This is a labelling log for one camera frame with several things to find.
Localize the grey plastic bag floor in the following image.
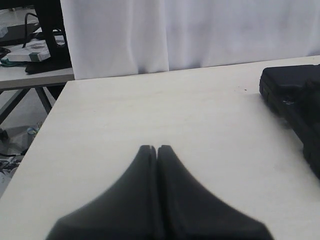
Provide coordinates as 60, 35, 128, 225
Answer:
0, 121, 43, 157

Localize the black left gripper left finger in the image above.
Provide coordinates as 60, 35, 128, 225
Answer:
47, 145, 160, 240

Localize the white curtain backdrop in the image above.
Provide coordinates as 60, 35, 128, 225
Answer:
61, 0, 320, 80

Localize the white green cardboard box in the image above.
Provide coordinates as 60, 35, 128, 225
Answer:
6, 40, 51, 62

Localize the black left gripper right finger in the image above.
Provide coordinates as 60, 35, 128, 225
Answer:
157, 145, 273, 240

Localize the grey side table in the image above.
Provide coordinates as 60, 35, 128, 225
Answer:
0, 66, 75, 122

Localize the black plastic carrying case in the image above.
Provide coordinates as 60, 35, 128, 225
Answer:
259, 64, 320, 177

